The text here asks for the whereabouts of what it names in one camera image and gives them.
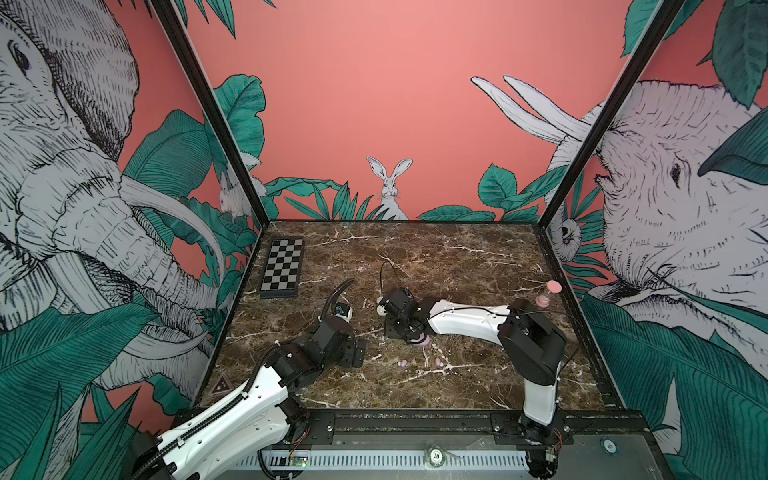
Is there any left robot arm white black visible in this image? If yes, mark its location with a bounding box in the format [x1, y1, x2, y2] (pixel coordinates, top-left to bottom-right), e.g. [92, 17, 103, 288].
[118, 279, 366, 479]

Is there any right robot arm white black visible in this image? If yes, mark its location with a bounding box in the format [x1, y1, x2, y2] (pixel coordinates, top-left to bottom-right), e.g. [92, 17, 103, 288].
[377, 288, 567, 445]

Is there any pink earbud charging case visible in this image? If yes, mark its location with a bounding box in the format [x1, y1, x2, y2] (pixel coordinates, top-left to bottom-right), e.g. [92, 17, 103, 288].
[412, 335, 431, 347]

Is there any black white checkerboard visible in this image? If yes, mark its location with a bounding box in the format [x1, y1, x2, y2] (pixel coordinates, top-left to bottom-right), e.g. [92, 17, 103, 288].
[258, 237, 305, 299]

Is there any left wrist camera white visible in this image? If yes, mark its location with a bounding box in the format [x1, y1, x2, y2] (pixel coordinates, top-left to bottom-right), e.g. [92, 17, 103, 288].
[333, 302, 353, 322]

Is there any white perforated cable duct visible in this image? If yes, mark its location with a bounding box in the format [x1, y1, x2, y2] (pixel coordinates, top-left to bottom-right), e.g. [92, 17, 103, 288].
[235, 447, 528, 472]

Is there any black left frame post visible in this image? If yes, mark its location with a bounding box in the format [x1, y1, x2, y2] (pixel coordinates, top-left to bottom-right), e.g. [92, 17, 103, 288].
[150, 0, 270, 228]

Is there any black frame post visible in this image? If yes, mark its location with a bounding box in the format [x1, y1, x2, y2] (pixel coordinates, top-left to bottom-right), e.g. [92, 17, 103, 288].
[537, 0, 685, 230]
[150, 0, 270, 228]

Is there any black right frame post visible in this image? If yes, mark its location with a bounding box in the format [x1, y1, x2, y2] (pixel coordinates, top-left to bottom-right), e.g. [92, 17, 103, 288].
[537, 0, 685, 230]

